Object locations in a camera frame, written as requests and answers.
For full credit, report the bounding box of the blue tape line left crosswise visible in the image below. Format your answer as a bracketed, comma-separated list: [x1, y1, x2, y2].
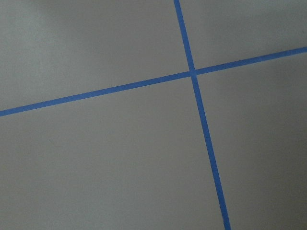
[0, 47, 307, 116]

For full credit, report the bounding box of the blue tape line left lengthwise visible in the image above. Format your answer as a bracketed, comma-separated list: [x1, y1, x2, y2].
[174, 0, 231, 230]

